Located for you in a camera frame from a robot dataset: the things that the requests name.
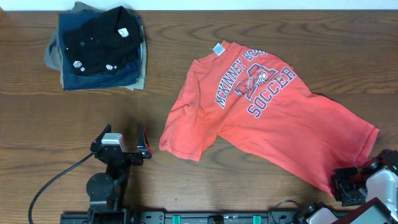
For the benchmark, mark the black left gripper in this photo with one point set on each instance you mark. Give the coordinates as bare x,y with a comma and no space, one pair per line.
123,156

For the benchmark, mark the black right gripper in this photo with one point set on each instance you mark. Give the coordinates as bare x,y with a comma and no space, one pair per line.
347,185

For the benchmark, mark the red soccer t-shirt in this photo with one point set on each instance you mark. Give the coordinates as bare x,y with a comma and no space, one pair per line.
255,100

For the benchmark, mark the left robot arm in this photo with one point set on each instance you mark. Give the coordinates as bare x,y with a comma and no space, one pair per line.
106,189

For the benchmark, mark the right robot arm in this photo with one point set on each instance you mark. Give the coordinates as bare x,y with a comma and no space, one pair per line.
373,211

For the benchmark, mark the navy blue folded garment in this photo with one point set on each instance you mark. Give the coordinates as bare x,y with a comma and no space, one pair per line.
123,77

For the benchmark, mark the black folded shirt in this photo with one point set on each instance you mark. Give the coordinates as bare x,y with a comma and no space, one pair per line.
105,43

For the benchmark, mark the grey folded garment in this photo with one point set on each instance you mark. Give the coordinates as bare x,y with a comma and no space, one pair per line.
53,55

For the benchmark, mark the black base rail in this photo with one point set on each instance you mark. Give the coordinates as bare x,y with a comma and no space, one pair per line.
186,218

